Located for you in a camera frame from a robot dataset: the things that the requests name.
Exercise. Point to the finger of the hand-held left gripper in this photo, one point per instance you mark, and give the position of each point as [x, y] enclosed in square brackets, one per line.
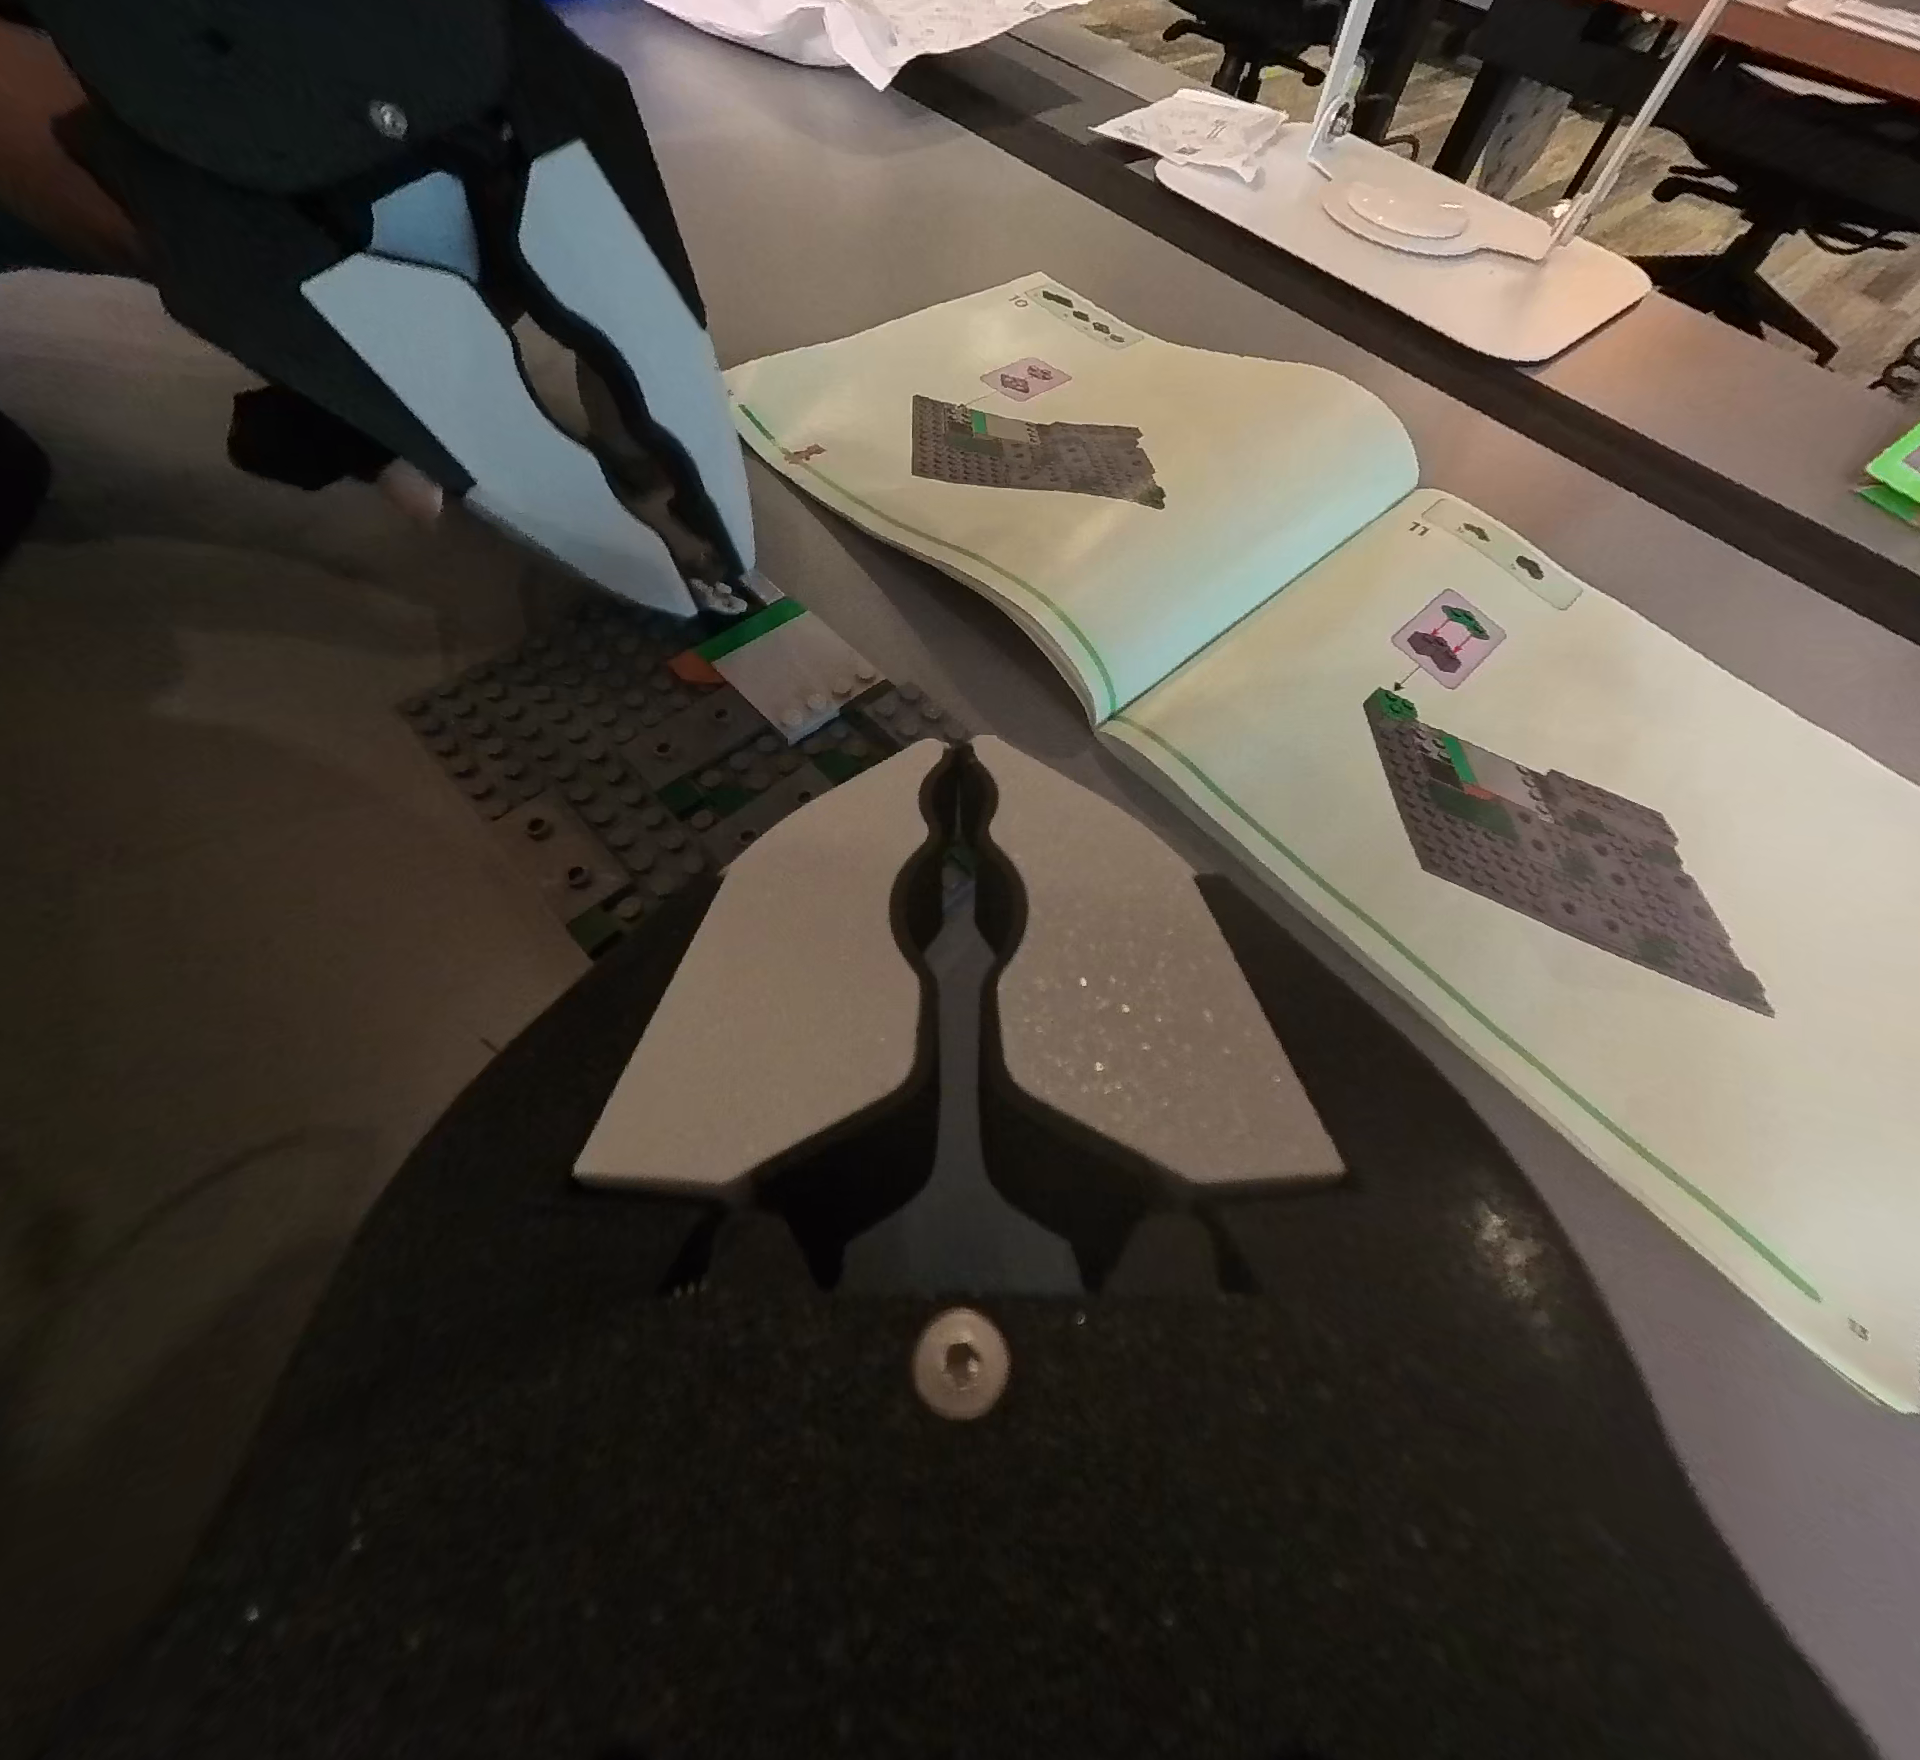
[646, 305]
[449, 379]

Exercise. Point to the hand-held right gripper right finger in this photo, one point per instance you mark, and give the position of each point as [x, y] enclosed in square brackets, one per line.
[1156, 1024]

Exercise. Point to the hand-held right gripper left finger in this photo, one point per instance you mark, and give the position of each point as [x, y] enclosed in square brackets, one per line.
[765, 1011]

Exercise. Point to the light grey round brick piece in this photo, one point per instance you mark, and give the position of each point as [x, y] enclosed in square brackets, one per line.
[723, 591]

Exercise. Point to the grey brick baseplate model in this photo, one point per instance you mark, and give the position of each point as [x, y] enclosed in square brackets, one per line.
[599, 741]

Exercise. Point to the grey desk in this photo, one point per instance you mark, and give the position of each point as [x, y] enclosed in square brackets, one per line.
[899, 231]
[1755, 379]

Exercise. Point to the person's left hand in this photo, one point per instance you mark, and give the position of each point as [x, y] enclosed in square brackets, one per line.
[408, 493]

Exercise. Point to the open instruction booklet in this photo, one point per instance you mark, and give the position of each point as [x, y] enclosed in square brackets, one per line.
[1275, 500]

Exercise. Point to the small folded white paper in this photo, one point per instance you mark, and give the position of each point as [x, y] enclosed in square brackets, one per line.
[1184, 133]

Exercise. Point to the white round disc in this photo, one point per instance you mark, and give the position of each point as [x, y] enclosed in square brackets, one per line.
[1410, 212]

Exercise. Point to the white stand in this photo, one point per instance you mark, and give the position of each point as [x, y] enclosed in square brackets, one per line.
[1501, 290]

